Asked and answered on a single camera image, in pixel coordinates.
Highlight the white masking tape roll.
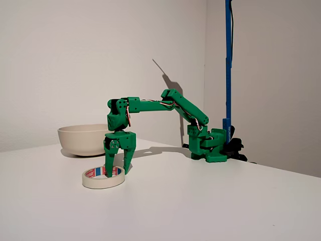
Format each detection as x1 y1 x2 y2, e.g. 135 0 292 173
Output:
82 165 125 190

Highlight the white round bowl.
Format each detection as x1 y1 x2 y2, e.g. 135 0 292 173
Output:
57 124 110 158

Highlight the blue vertical pole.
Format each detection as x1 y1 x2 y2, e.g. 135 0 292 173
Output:
222 0 234 146

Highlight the black cable on pole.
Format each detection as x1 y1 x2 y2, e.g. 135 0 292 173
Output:
230 0 236 66

